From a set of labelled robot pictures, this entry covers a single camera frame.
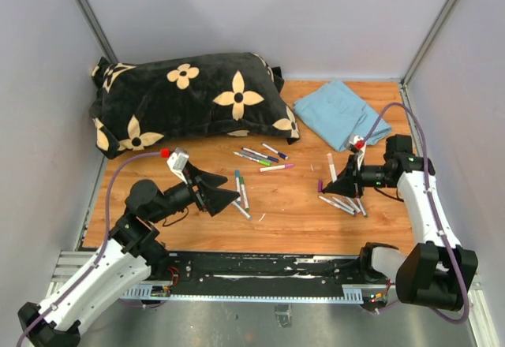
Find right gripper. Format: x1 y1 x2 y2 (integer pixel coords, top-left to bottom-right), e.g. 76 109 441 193
326 155 394 199

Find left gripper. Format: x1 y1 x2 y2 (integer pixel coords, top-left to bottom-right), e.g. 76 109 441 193
149 162 241 224

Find purple cap marker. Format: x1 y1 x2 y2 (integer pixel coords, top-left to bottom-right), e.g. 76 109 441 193
318 196 355 216

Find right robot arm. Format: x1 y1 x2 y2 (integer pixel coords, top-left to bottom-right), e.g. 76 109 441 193
323 134 478 312

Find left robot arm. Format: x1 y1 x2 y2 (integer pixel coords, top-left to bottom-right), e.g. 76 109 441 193
18 165 239 346

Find navy cap marker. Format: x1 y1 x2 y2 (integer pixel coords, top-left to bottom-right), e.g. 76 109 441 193
241 147 279 162

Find magenta cap marker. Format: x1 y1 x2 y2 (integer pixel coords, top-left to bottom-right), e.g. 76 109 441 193
259 163 295 173

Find light blue folded cloth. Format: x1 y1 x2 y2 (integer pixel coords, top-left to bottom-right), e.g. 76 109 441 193
294 80 378 152

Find black floral pillow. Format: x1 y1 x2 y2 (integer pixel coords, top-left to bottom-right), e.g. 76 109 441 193
89 52 300 159

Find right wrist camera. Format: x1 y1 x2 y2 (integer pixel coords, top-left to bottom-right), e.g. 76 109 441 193
348 135 367 169

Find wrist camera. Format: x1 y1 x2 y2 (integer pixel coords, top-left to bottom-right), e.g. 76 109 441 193
166 147 189 182
348 135 367 169

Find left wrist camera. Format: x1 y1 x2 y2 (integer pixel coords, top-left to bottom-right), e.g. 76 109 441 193
166 147 189 182

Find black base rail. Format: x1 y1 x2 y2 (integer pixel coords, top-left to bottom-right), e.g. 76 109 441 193
144 251 388 299

